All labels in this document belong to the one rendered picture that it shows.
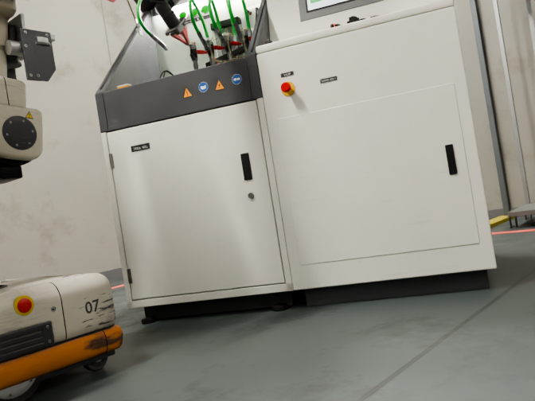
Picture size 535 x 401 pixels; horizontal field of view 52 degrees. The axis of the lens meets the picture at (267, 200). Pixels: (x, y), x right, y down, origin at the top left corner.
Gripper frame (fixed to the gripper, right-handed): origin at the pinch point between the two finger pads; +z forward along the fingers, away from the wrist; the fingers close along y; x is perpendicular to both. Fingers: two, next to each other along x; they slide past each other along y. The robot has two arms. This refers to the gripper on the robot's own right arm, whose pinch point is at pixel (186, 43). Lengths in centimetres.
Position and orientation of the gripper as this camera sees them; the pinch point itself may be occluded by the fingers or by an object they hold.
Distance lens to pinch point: 245.7
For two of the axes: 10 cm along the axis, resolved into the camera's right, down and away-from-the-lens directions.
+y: 2.7, -7.3, 6.3
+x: -8.4, 1.5, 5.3
